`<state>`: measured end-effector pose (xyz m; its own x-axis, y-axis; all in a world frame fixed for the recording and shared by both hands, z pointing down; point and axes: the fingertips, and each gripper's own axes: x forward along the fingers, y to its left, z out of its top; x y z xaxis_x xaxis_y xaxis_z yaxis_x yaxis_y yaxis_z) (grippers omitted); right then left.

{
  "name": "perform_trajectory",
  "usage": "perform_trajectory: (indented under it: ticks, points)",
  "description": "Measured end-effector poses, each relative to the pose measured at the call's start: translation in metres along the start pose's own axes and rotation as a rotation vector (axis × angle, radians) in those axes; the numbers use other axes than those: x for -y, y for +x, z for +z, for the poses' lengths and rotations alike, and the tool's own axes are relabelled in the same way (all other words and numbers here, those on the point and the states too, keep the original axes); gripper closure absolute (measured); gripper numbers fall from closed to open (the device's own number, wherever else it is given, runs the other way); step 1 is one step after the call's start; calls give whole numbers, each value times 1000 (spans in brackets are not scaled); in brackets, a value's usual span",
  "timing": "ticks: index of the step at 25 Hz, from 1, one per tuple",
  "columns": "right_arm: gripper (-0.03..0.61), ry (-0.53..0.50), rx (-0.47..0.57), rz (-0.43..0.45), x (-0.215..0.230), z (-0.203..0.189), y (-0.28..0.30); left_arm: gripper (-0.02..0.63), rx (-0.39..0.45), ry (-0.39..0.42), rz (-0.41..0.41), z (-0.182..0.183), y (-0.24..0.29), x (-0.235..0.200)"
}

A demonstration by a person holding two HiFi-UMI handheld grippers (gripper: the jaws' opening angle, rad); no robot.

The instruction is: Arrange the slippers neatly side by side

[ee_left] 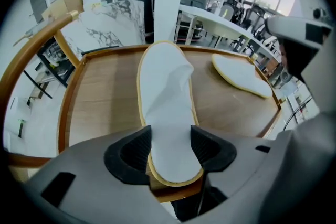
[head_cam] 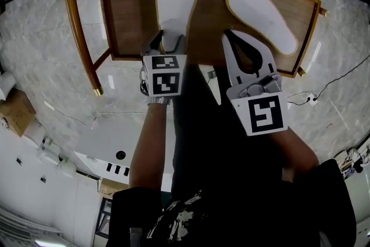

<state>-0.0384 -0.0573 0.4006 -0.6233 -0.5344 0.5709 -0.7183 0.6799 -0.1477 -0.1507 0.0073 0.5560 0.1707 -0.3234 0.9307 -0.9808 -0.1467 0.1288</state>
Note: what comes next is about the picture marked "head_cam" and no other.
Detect person's black printed shirt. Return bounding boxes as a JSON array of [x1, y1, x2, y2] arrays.
[[105, 158, 358, 247]]

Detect black floor cable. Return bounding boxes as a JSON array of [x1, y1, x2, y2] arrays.
[[313, 53, 370, 102]]

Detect wooden shoe rack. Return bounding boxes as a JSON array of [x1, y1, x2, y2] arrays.
[[60, 0, 329, 96]]

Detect white round bin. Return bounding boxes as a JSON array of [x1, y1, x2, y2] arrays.
[[0, 71, 17, 101], [23, 121, 47, 145]]

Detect person's left forearm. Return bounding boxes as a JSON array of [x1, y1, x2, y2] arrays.
[[128, 102, 174, 191]]

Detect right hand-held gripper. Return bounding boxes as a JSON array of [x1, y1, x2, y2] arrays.
[[221, 28, 290, 138]]

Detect silver wristband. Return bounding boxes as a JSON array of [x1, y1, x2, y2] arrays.
[[146, 95, 171, 107]]

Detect person's black trousers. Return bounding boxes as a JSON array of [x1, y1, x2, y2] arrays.
[[170, 62, 290, 200]]

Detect person's right forearm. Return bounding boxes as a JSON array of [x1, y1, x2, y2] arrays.
[[267, 127, 320, 183]]

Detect brown cardboard box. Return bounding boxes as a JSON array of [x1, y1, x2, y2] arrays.
[[98, 178, 130, 199], [0, 89, 37, 138]]

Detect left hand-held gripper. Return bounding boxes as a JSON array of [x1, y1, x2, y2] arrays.
[[140, 30, 187, 98]]

